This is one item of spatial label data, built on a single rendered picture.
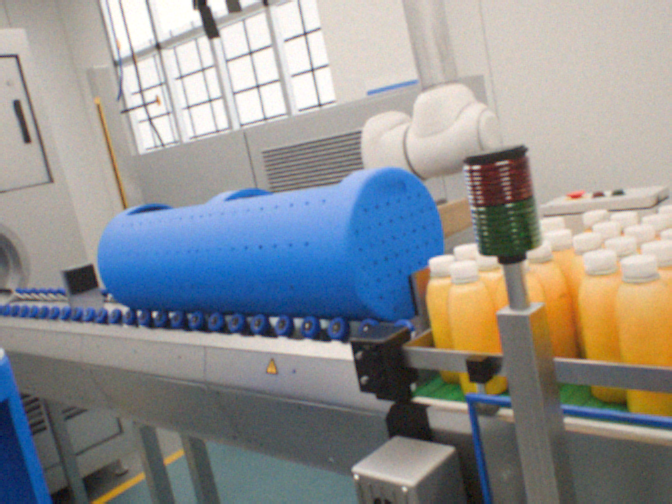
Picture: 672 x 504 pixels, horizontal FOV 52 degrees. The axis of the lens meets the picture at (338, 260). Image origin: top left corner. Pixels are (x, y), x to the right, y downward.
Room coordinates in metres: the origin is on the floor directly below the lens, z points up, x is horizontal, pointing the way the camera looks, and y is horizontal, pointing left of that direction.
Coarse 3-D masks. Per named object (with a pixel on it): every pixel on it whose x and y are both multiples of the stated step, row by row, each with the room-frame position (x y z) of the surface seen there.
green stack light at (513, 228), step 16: (480, 208) 0.66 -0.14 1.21; (496, 208) 0.65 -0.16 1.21; (512, 208) 0.64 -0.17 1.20; (528, 208) 0.65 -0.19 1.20; (480, 224) 0.66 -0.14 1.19; (496, 224) 0.65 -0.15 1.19; (512, 224) 0.64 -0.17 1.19; (528, 224) 0.65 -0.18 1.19; (480, 240) 0.66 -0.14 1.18; (496, 240) 0.65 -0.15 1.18; (512, 240) 0.64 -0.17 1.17; (528, 240) 0.64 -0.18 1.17; (496, 256) 0.65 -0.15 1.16
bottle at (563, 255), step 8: (552, 248) 1.04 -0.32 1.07; (560, 248) 1.03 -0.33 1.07; (568, 248) 1.03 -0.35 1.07; (560, 256) 1.02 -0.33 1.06; (568, 256) 1.02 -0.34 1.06; (560, 264) 1.02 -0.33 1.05; (568, 264) 1.02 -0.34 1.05; (568, 272) 1.01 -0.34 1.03; (568, 280) 1.01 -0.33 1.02; (576, 336) 1.01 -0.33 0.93
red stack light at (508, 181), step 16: (512, 160) 0.64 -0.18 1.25; (528, 160) 0.66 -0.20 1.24; (480, 176) 0.65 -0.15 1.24; (496, 176) 0.64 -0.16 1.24; (512, 176) 0.64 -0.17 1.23; (528, 176) 0.65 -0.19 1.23; (480, 192) 0.65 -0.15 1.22; (496, 192) 0.65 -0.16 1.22; (512, 192) 0.64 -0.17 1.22; (528, 192) 0.65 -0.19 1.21
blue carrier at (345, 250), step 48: (240, 192) 1.51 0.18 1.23; (336, 192) 1.21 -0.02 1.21; (384, 192) 1.23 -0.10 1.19; (144, 240) 1.60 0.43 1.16; (192, 240) 1.46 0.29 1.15; (240, 240) 1.34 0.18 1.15; (288, 240) 1.24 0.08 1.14; (336, 240) 1.15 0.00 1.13; (384, 240) 1.20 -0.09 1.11; (432, 240) 1.30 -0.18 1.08; (144, 288) 1.62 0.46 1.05; (192, 288) 1.48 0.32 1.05; (240, 288) 1.36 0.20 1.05; (288, 288) 1.26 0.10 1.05; (336, 288) 1.17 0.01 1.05; (384, 288) 1.19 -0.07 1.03
